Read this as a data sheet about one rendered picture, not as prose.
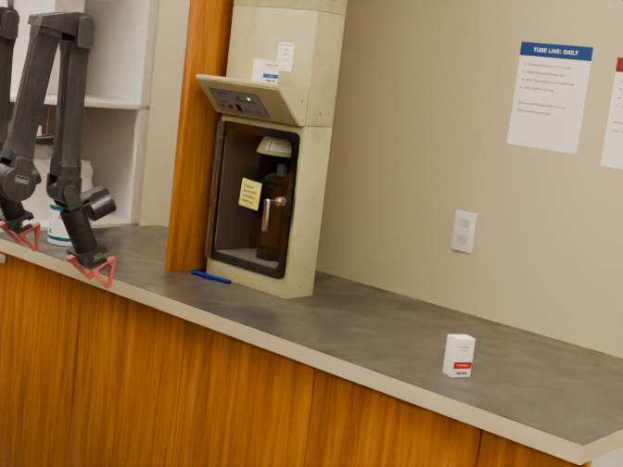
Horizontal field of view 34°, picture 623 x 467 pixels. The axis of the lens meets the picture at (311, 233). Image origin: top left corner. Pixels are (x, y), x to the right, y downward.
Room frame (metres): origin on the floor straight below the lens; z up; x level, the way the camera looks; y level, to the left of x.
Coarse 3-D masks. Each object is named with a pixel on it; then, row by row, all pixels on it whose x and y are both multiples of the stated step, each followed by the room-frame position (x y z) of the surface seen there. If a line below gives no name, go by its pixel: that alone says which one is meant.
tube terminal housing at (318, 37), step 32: (256, 32) 2.86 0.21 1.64; (288, 32) 2.78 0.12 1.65; (320, 32) 2.73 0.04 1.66; (320, 64) 2.74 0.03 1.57; (320, 96) 2.75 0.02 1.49; (288, 128) 2.76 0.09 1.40; (320, 128) 2.76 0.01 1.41; (320, 160) 2.78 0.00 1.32; (320, 192) 2.79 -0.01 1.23; (320, 224) 2.80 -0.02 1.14; (288, 256) 2.72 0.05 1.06; (256, 288) 2.79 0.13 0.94; (288, 288) 2.72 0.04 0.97
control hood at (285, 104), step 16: (208, 80) 2.81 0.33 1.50; (224, 80) 2.76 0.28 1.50; (240, 80) 2.73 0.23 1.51; (208, 96) 2.87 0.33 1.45; (272, 96) 2.67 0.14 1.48; (288, 96) 2.66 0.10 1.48; (304, 96) 2.71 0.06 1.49; (224, 112) 2.88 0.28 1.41; (272, 112) 2.73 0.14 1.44; (288, 112) 2.68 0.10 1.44; (304, 112) 2.71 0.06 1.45
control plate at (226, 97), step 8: (216, 96) 2.84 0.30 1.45; (224, 96) 2.82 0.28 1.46; (232, 96) 2.79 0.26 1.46; (240, 96) 2.77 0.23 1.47; (248, 96) 2.74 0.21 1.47; (256, 96) 2.72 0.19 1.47; (224, 104) 2.84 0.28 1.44; (232, 104) 2.82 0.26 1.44; (240, 104) 2.79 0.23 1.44; (248, 104) 2.77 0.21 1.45; (256, 104) 2.75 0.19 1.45; (232, 112) 2.85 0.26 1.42; (240, 112) 2.83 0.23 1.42; (248, 112) 2.80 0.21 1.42; (256, 112) 2.78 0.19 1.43; (264, 112) 2.75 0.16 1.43
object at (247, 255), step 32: (224, 128) 2.90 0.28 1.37; (256, 128) 2.82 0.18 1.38; (224, 160) 2.89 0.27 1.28; (256, 160) 2.81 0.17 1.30; (288, 160) 2.73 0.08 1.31; (224, 192) 2.88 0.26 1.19; (288, 192) 2.72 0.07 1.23; (224, 224) 2.87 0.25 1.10; (256, 224) 2.79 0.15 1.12; (288, 224) 2.71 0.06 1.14; (224, 256) 2.86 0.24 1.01; (256, 256) 2.78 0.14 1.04
